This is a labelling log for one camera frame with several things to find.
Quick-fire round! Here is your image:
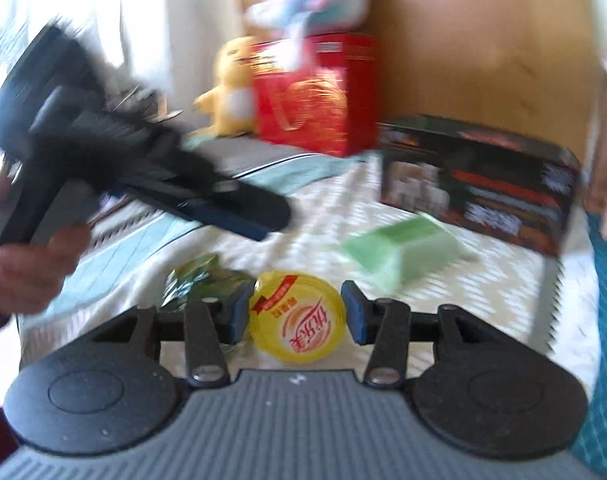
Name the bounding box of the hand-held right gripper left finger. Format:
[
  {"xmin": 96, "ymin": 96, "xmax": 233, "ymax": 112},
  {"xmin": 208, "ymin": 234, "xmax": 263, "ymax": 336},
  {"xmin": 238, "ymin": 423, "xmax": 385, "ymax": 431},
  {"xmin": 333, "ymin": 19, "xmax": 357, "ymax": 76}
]
[{"xmin": 91, "ymin": 280, "xmax": 255, "ymax": 387}]

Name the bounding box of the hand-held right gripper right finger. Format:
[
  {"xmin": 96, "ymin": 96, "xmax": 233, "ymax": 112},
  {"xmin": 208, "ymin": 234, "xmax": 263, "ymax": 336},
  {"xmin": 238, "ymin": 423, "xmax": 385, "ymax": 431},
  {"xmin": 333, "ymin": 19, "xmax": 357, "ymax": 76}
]
[{"xmin": 340, "ymin": 280, "xmax": 531, "ymax": 387}]

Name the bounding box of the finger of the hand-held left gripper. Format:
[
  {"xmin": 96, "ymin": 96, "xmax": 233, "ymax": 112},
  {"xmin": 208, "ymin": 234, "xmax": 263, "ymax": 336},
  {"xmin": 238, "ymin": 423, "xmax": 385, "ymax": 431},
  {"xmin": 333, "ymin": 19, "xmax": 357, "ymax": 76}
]
[
  {"xmin": 174, "ymin": 152, "xmax": 292, "ymax": 232},
  {"xmin": 118, "ymin": 185, "xmax": 268, "ymax": 241}
]

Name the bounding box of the dark green snack packet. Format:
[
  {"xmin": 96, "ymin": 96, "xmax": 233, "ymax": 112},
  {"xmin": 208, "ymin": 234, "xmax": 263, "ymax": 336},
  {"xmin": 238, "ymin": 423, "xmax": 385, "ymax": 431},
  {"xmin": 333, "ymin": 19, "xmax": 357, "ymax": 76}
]
[{"xmin": 164, "ymin": 254, "xmax": 254, "ymax": 311}]

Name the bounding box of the round yellow snack lid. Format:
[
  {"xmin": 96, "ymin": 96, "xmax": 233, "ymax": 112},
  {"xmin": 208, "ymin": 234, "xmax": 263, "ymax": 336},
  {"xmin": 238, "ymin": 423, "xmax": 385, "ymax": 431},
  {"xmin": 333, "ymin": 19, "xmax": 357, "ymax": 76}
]
[{"xmin": 248, "ymin": 270, "xmax": 347, "ymax": 365}]

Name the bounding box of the black tin box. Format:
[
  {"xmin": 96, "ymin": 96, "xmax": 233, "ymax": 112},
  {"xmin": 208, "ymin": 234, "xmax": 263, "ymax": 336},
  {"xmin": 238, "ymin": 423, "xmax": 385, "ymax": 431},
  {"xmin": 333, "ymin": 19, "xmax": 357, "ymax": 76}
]
[{"xmin": 378, "ymin": 114, "xmax": 581, "ymax": 258}]

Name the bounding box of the person's left hand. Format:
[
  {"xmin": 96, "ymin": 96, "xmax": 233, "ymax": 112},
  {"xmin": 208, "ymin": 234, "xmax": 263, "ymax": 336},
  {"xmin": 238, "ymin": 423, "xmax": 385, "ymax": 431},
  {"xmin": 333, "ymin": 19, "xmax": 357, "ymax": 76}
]
[{"xmin": 0, "ymin": 175, "xmax": 92, "ymax": 318}]

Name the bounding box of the patchwork patterned bedsheet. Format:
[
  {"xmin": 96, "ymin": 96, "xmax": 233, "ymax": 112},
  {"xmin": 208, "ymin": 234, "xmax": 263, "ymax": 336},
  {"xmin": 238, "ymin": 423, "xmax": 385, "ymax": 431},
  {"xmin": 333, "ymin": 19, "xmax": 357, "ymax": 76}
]
[{"xmin": 14, "ymin": 130, "xmax": 594, "ymax": 396}]

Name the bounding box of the yellow duck plush toy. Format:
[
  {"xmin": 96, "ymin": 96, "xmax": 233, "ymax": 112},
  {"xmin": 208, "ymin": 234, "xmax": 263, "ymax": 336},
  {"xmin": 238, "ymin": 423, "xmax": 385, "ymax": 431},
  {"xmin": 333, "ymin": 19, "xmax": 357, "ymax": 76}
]
[{"xmin": 194, "ymin": 35, "xmax": 259, "ymax": 138}]

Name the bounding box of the red gift box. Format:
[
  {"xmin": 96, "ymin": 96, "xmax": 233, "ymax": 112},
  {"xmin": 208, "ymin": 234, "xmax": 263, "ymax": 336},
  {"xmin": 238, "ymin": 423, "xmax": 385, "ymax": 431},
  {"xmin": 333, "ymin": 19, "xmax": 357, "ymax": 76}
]
[{"xmin": 251, "ymin": 32, "xmax": 379, "ymax": 158}]

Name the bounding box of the wood grain wall board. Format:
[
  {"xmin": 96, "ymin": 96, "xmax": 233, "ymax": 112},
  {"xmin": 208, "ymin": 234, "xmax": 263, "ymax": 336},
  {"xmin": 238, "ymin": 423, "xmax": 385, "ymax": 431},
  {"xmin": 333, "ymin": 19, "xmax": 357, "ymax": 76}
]
[{"xmin": 234, "ymin": 0, "xmax": 604, "ymax": 161}]

